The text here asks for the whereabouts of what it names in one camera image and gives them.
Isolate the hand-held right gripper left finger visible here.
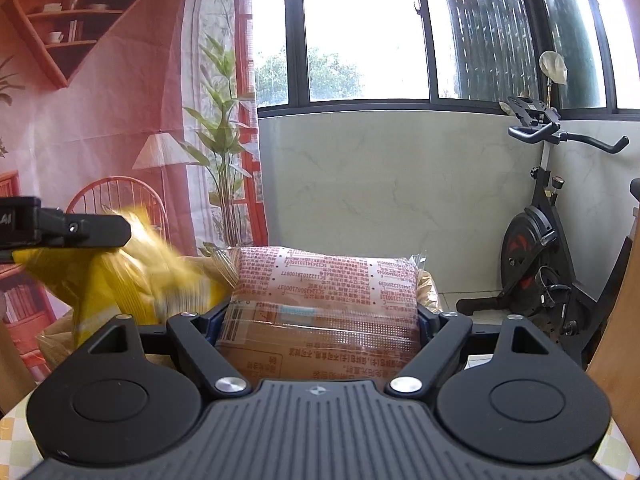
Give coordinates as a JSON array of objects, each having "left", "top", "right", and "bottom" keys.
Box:
[{"left": 75, "top": 301, "right": 253, "bottom": 400}]

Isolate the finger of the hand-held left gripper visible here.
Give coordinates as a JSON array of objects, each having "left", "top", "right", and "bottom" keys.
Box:
[{"left": 39, "top": 207, "right": 132, "bottom": 251}]

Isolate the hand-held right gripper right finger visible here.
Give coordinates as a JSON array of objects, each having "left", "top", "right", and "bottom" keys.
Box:
[{"left": 384, "top": 302, "right": 571, "bottom": 401}]

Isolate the yellow snack packet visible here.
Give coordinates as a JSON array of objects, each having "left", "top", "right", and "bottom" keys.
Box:
[{"left": 12, "top": 207, "right": 232, "bottom": 348}]

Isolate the red printed cracker packet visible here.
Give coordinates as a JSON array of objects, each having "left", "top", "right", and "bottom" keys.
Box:
[{"left": 197, "top": 241, "right": 442, "bottom": 387}]

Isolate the printed room backdrop cloth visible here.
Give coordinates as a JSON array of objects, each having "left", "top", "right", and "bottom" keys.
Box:
[{"left": 0, "top": 0, "right": 271, "bottom": 398}]

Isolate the black exercise bike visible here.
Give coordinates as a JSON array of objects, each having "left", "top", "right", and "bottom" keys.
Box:
[{"left": 456, "top": 94, "right": 640, "bottom": 370}]

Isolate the wooden board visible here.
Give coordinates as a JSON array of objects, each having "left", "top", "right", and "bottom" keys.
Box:
[{"left": 584, "top": 230, "right": 640, "bottom": 403}]

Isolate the white plastic bag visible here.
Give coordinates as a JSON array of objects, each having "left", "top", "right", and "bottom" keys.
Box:
[{"left": 539, "top": 50, "right": 571, "bottom": 86}]

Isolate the black framed window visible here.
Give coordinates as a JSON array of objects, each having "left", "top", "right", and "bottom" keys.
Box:
[{"left": 190, "top": 0, "right": 640, "bottom": 122}]

